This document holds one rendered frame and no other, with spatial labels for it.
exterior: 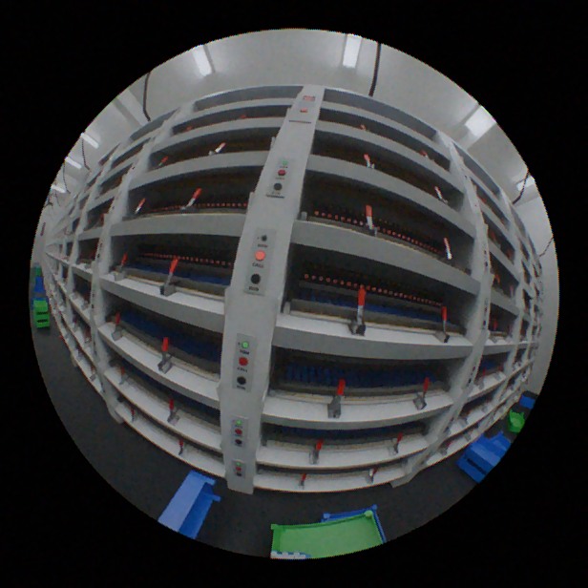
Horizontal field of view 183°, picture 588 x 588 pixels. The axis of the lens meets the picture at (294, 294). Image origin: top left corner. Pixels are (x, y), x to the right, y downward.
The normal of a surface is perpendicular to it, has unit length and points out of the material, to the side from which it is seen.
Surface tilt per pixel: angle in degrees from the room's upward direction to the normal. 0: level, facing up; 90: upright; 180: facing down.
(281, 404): 20
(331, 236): 110
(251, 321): 90
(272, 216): 90
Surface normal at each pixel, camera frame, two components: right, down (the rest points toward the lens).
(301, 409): 0.16, -0.93
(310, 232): -0.07, 0.31
